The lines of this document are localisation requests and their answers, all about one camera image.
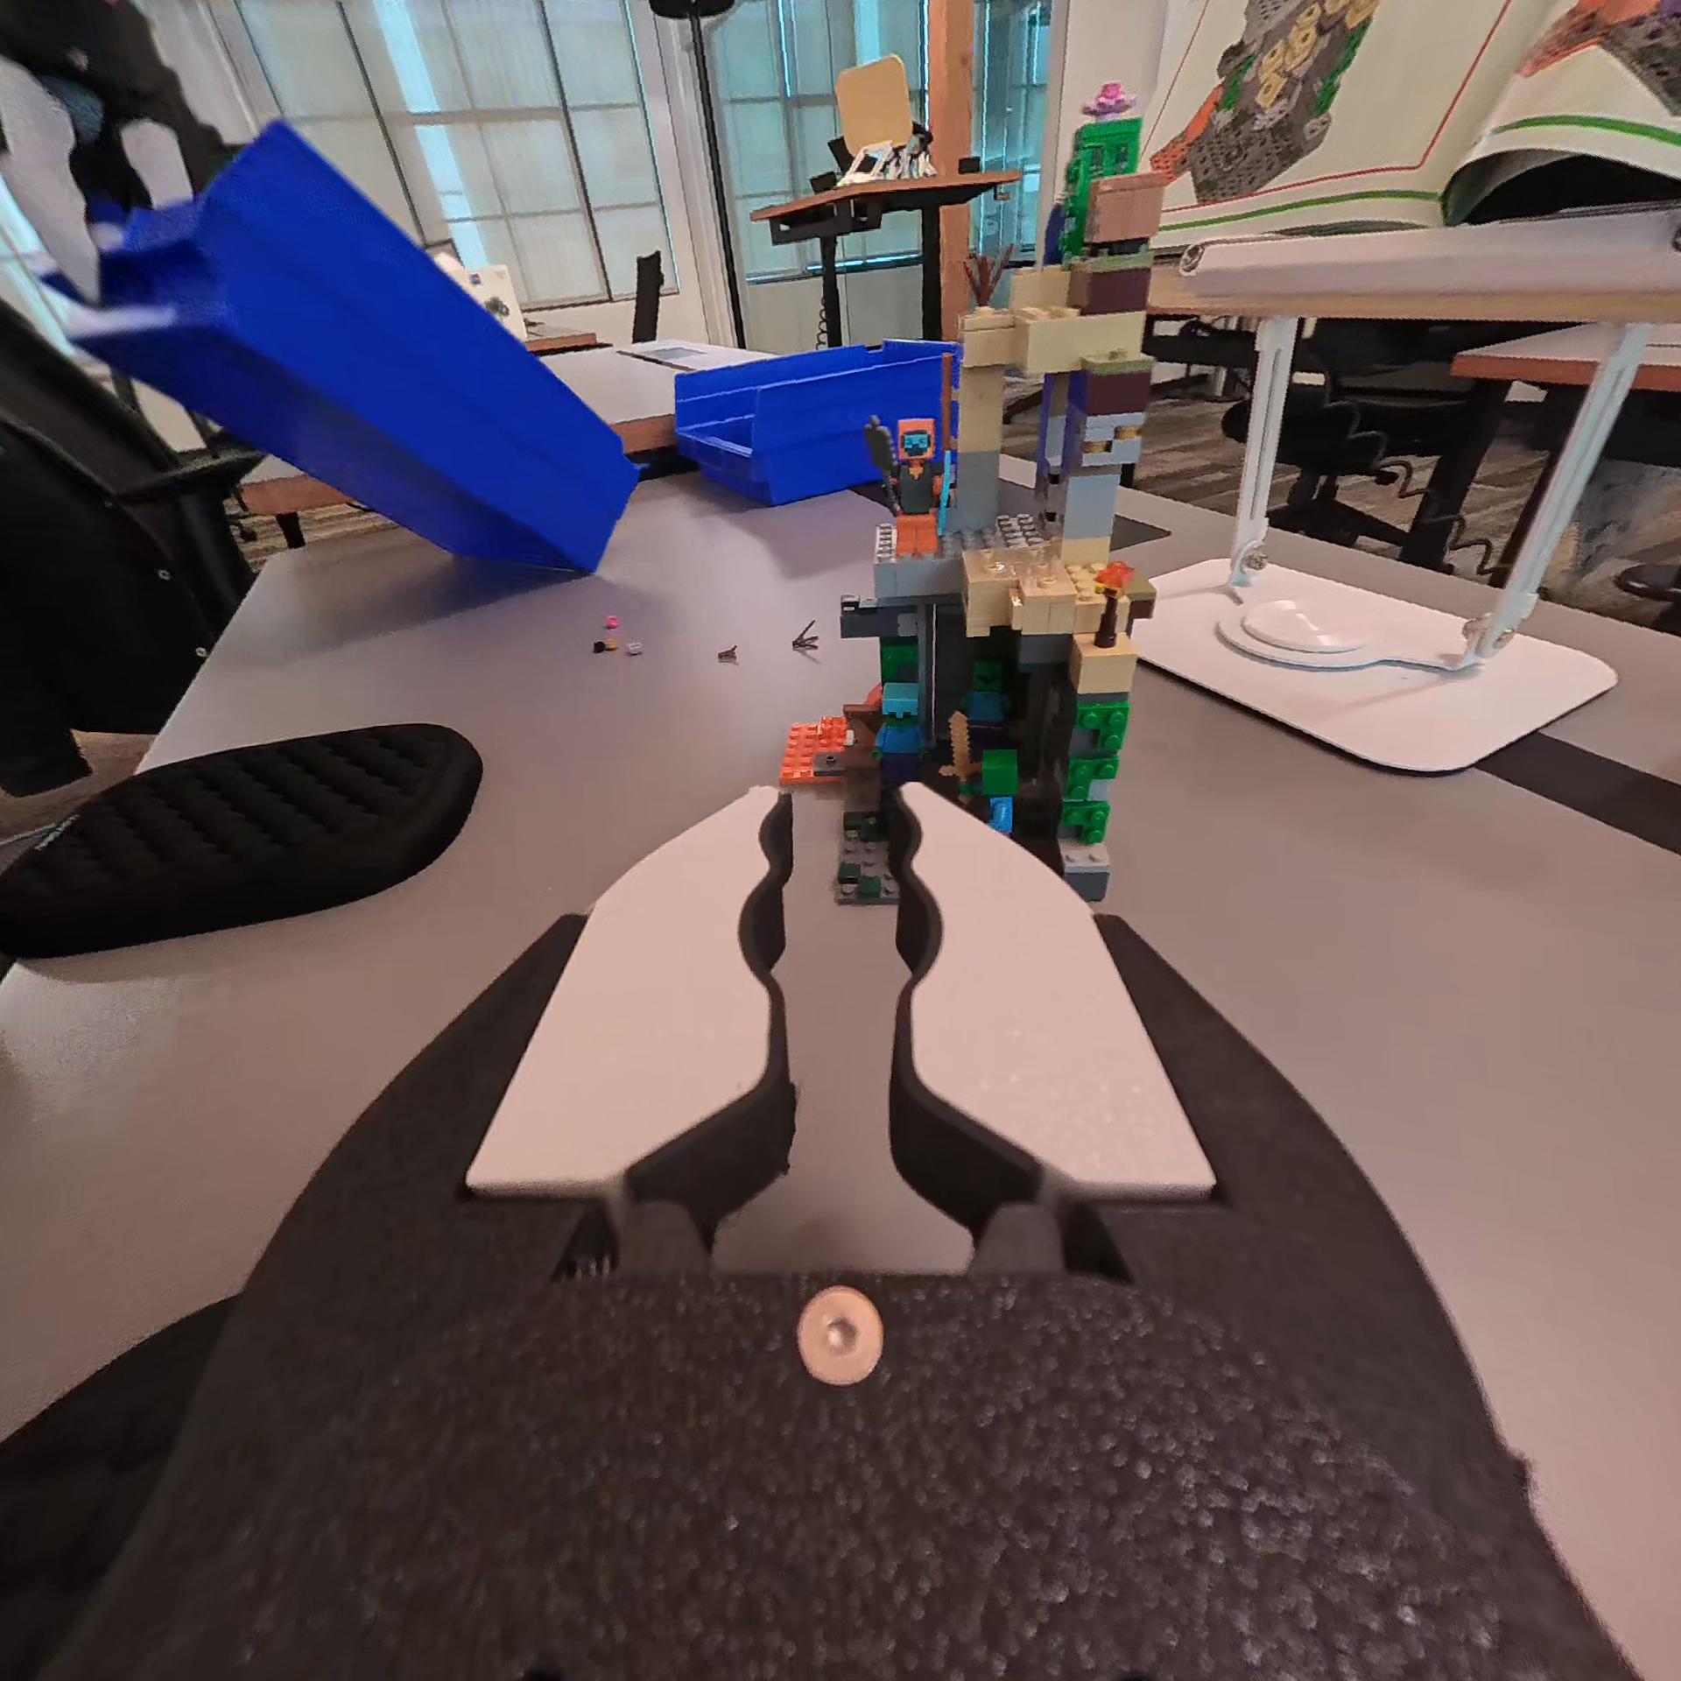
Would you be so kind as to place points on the open instruction booklet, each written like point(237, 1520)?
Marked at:
point(1314, 105)

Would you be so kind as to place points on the cyan-headed zombie minifigure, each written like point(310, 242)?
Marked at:
point(899, 735)

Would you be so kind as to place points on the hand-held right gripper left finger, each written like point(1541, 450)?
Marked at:
point(632, 1036)

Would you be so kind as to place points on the orange toy minifigure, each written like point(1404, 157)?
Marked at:
point(918, 452)

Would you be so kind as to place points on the wooden pillar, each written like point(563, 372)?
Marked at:
point(951, 130)

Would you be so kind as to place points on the black chair backrest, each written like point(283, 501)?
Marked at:
point(649, 296)

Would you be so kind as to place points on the blue plastic bin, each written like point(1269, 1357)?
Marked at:
point(369, 369)
point(790, 421)

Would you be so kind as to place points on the toy torch with orange flame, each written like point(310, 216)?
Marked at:
point(1114, 578)

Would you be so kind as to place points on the beige flat panel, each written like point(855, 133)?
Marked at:
point(873, 98)

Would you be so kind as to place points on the green-headed zombie minifigure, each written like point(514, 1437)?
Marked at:
point(987, 682)

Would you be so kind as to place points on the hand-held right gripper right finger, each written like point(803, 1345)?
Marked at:
point(1051, 1036)

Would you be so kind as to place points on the white book stand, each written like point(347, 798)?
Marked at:
point(1445, 709)

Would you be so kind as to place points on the black floor lamp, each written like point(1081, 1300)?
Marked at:
point(720, 159)

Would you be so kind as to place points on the glass window wall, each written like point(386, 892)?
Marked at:
point(499, 130)

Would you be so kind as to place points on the toy brick tower model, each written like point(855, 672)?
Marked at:
point(1038, 616)

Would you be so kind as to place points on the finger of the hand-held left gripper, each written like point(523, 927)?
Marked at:
point(154, 168)
point(47, 170)

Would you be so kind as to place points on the wooden standing desk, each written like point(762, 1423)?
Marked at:
point(893, 195)

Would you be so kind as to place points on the wooden top office desk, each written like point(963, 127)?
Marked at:
point(1575, 361)

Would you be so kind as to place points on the black office chair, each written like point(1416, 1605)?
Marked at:
point(119, 590)
point(1314, 432)

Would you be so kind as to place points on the zombie minifigure with golden sword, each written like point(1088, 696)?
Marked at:
point(999, 774)

